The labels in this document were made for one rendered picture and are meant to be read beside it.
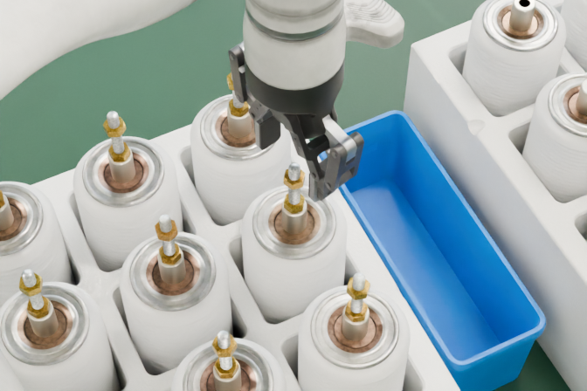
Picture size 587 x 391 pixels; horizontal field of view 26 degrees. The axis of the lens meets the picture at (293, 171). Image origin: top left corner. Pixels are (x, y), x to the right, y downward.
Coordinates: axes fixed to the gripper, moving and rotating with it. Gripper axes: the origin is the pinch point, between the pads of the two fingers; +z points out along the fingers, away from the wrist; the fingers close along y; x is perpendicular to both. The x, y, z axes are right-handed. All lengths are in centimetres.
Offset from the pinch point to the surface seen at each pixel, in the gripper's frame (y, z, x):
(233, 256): -5.9, 20.4, -2.8
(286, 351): 5.6, 19.8, -5.6
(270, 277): 1.8, 12.5, -4.3
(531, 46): -0.6, 9.7, 31.0
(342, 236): 3.7, 10.5, 2.6
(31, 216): -15.7, 9.8, -17.8
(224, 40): -38, 35, 21
